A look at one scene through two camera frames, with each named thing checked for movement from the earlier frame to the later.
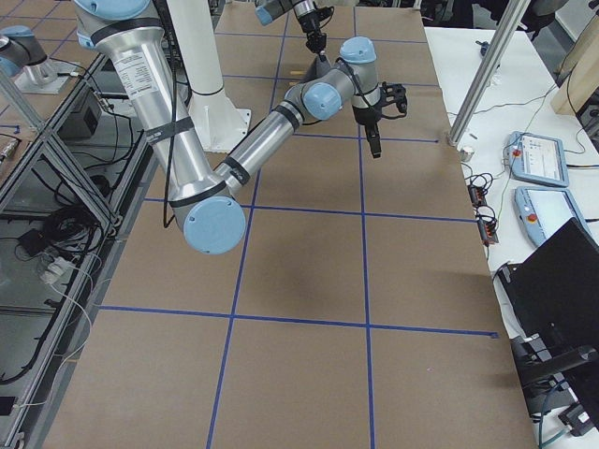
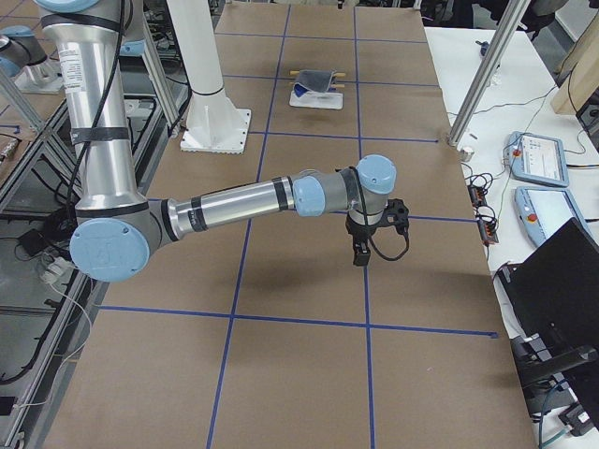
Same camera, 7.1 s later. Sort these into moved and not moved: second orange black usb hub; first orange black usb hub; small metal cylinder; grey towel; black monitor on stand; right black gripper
Moved: grey towel; right black gripper
Not moved: black monitor on stand; second orange black usb hub; first orange black usb hub; small metal cylinder
